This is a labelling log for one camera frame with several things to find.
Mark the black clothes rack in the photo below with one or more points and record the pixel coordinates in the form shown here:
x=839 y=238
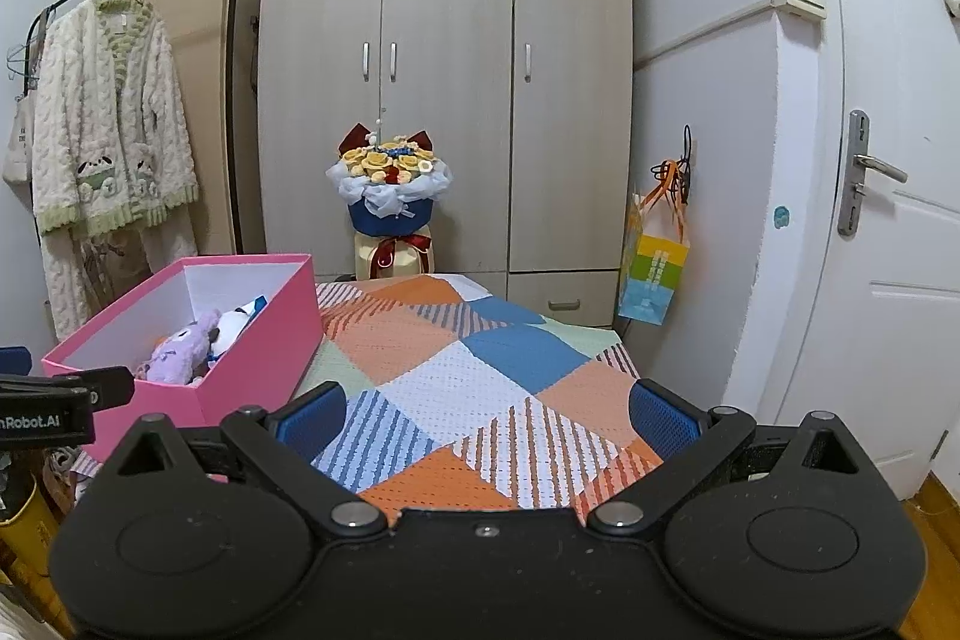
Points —
x=238 y=85

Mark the yellow cylindrical container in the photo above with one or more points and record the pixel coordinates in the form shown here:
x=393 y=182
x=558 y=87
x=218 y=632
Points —
x=26 y=512

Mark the black wall hook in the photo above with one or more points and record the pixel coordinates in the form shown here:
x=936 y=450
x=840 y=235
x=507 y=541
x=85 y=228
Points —
x=686 y=153

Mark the teal sticker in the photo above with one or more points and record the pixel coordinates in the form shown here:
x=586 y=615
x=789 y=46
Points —
x=781 y=218

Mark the white tote bag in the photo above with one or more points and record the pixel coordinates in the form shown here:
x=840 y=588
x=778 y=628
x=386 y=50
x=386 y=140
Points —
x=15 y=145

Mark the cream fleece robe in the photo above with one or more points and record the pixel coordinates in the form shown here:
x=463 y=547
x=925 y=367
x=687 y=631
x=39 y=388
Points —
x=75 y=280

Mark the colourful paper gift bag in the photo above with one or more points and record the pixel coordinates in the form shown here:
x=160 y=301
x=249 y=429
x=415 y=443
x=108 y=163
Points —
x=652 y=272

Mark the flower bouquet blue wrap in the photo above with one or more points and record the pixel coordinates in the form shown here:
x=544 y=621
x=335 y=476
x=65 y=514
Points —
x=390 y=183

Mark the pink cardboard box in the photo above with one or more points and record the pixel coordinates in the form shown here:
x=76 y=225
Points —
x=247 y=370

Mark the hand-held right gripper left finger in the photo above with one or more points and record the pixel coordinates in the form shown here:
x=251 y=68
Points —
x=311 y=419

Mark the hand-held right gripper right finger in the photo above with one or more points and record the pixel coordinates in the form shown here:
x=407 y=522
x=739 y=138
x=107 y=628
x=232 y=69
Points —
x=660 y=416

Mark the white door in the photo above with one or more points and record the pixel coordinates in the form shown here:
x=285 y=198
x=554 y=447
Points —
x=885 y=272

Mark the patchwork blanket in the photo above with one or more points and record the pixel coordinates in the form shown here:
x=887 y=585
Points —
x=465 y=400

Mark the white plush toy orange beak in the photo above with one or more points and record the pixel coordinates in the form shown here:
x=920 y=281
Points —
x=232 y=323

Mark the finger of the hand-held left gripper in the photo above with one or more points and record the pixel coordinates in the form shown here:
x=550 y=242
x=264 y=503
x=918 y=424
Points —
x=13 y=359
x=105 y=386

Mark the purple plush toy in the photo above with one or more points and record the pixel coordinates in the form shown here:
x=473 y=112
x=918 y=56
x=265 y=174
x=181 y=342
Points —
x=180 y=351

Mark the cream knitted cardigan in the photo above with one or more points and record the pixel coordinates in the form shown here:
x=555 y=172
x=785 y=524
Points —
x=112 y=123

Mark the grey wooden wardrobe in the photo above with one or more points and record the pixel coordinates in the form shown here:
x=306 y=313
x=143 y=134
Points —
x=450 y=85

